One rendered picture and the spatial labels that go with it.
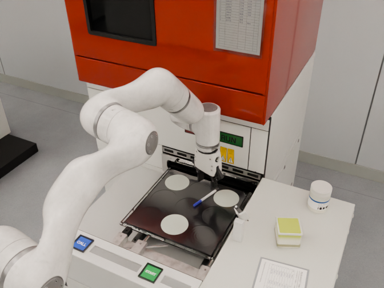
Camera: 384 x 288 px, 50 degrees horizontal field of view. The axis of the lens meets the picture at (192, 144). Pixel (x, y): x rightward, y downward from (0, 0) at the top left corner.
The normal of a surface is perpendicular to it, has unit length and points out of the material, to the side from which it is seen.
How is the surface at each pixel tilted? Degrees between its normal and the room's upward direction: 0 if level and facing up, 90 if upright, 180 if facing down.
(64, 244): 71
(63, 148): 0
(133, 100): 105
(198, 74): 90
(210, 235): 0
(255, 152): 90
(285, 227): 0
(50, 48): 90
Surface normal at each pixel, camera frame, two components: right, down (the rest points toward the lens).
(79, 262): -0.45, 0.51
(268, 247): -0.01, -0.82
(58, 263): 0.92, -0.07
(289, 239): -0.05, 0.57
